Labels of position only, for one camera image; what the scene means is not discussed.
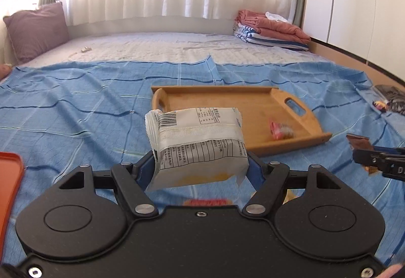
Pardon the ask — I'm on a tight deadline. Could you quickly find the white crumpled cloth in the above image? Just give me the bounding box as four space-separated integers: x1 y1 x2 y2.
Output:
265 11 290 24

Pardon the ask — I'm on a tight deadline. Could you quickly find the black plastic bag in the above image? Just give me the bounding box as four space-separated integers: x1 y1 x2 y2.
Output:
373 85 405 114

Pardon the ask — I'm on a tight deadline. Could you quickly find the blue checked blanket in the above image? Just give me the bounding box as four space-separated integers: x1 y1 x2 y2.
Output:
0 55 405 266

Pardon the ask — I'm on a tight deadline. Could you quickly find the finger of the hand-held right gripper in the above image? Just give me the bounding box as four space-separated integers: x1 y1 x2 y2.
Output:
373 146 405 156
353 149 386 171

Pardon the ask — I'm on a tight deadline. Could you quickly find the wooden bed frame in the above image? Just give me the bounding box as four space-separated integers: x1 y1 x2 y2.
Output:
308 37 405 89

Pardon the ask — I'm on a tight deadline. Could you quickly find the grey quilted bed sheet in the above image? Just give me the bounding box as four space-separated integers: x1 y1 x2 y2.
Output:
28 32 333 70

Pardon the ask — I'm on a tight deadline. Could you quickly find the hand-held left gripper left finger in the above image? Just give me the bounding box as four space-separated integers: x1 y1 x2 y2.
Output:
54 151 159 218

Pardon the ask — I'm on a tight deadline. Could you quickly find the orange plastic tray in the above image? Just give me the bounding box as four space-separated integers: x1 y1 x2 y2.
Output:
0 152 25 228

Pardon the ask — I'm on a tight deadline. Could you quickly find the folded blue striped blanket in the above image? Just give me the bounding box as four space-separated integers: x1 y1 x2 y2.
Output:
233 22 309 51

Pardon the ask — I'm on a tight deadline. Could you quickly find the wooden tray with handles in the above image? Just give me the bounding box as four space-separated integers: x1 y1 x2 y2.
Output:
151 86 333 157

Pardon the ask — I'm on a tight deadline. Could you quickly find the white printed snack packet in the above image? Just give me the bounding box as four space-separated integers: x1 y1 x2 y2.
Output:
145 107 250 192

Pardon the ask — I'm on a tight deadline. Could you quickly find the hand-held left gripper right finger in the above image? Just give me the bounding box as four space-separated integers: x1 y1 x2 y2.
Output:
241 151 347 217

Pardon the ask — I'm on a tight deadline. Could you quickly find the purple pillow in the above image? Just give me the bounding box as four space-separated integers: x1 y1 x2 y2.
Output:
3 2 70 65

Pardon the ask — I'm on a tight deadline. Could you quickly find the folded blankets stack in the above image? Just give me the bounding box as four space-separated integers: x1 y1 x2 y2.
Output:
236 10 312 44

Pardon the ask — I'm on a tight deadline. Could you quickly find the pink candy packet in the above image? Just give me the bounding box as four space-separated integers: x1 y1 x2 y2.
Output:
269 120 295 140

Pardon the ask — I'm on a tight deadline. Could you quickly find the red flat snack packet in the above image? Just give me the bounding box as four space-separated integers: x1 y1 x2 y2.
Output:
185 199 231 207

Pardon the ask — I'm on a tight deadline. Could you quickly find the small charger with cable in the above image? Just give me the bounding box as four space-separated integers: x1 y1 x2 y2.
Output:
68 47 93 61

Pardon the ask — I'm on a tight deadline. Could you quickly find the brown snack bar packet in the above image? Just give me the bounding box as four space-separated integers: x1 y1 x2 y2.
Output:
346 134 383 175

